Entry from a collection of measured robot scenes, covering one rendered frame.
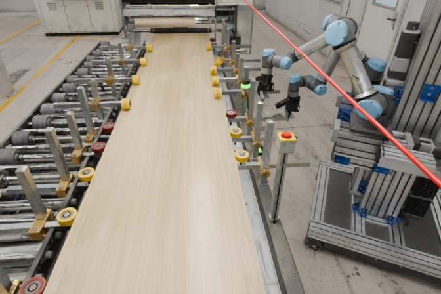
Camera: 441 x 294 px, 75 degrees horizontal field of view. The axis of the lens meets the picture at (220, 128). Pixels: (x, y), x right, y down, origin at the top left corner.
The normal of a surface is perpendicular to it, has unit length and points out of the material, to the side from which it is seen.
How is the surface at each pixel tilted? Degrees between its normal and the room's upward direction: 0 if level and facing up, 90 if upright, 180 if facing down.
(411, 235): 0
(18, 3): 90
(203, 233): 0
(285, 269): 0
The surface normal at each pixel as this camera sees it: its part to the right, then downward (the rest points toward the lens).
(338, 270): 0.01, -0.85
